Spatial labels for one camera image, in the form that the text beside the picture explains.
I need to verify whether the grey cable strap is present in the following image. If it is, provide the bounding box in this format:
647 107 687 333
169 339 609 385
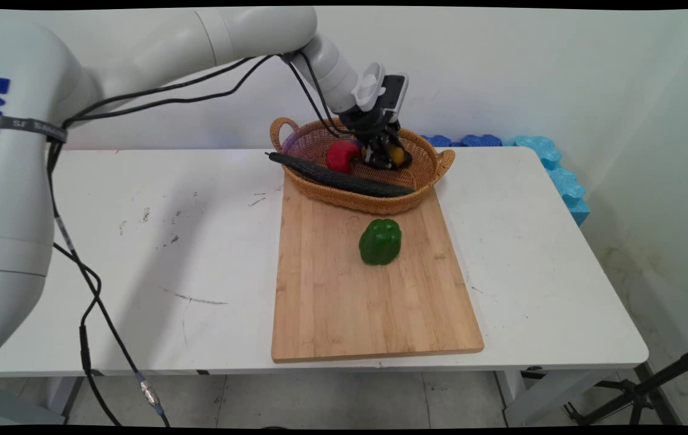
0 114 69 144

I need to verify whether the green toy bell pepper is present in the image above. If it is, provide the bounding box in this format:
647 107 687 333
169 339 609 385
359 218 403 266

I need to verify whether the woven wicker basket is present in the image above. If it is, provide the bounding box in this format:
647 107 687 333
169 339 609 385
270 117 456 216

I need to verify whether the black tripod stand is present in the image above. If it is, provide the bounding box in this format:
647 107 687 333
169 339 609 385
563 341 688 427

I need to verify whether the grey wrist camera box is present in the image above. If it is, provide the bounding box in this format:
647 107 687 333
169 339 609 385
352 62 410 125

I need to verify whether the dark green toy cucumber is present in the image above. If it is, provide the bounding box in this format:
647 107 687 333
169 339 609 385
266 151 415 198

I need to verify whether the wooden cutting board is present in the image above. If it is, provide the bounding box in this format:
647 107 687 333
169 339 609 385
271 176 485 364

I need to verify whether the light blue foam mat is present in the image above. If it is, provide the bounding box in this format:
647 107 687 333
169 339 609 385
501 136 591 227

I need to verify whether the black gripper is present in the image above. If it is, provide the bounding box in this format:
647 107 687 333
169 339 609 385
340 105 413 170

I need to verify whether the red toy bell pepper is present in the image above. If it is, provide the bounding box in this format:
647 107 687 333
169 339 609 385
326 140 362 176

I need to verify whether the white table leg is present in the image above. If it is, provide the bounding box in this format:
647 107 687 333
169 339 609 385
495 369 608 427
0 375 86 427

